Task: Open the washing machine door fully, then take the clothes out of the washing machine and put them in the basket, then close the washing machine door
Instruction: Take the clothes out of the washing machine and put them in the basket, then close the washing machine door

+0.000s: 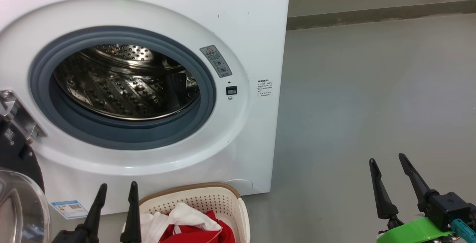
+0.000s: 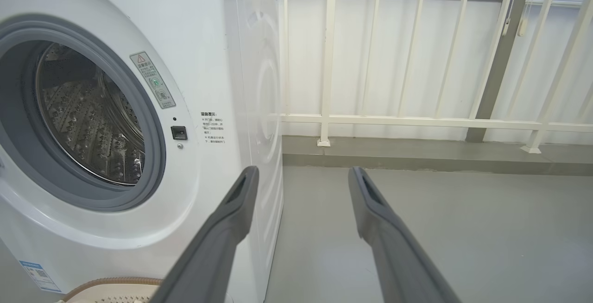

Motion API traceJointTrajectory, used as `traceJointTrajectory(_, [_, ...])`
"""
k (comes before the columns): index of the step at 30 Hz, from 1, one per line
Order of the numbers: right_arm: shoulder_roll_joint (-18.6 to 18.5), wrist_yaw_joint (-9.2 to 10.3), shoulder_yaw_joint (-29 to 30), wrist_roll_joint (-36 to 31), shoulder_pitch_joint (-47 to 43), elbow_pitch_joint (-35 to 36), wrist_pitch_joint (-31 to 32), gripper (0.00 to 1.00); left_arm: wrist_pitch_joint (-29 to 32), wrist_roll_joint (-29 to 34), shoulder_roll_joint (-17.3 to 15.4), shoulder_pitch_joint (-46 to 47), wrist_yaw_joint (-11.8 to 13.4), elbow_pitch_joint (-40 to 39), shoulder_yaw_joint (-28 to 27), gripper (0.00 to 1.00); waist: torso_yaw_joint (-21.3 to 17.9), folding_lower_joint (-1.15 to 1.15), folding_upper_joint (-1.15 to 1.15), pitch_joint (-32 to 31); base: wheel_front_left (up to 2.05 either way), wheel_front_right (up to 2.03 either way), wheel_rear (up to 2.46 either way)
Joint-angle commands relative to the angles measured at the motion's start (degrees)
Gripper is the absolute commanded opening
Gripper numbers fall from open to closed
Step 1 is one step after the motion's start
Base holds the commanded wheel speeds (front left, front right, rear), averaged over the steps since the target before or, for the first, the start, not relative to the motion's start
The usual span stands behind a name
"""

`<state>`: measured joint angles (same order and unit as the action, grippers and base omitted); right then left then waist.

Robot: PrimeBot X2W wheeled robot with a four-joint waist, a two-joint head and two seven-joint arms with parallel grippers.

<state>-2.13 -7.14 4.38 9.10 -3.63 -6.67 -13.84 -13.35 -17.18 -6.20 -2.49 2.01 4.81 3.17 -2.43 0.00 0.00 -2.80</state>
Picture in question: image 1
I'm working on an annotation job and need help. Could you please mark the grey warning sticker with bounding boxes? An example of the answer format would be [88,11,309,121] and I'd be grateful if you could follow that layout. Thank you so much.
[200,45,232,78]

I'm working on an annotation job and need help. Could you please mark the teal cable connector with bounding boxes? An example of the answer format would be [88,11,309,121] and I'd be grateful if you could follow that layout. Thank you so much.
[452,219,476,243]

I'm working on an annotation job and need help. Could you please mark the cream perforated laundry basket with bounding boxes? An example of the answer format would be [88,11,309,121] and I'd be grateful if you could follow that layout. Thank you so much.
[121,182,251,243]

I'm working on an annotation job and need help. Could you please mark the white front-load washing machine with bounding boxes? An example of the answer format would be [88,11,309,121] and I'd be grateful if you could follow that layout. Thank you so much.
[0,0,290,216]

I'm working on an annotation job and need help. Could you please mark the metal door hinge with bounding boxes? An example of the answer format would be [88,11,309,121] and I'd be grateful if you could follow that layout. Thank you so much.
[0,90,48,145]

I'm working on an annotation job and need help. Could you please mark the round filter cover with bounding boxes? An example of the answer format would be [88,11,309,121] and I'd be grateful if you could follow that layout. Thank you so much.
[223,179,253,196]

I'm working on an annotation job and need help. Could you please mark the black round glass washer door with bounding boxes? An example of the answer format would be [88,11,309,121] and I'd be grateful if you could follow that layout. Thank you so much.
[0,119,51,243]

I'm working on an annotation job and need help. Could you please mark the blue energy label sticker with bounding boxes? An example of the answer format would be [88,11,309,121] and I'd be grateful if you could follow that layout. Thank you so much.
[51,200,89,220]

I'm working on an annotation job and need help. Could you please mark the white cloth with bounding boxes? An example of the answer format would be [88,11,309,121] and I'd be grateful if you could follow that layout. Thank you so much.
[141,202,222,243]

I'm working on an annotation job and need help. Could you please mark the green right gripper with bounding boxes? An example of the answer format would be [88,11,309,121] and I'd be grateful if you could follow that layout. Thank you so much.
[369,153,476,243]

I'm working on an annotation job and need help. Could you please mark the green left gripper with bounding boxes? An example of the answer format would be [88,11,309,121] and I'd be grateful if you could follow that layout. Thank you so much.
[52,181,142,243]

